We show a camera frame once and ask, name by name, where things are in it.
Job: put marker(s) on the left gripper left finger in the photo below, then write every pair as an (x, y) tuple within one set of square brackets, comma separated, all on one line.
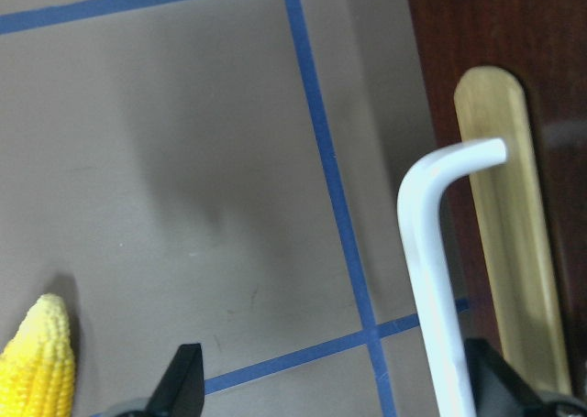
[(181, 391)]

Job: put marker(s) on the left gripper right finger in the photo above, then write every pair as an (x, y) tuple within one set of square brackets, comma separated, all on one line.
[(498, 391)]

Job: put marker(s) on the yellow corn cob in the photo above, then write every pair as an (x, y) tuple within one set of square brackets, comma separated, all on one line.
[(38, 363)]

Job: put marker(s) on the wooden drawer with white handle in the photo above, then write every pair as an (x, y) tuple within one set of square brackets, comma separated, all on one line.
[(516, 69)]

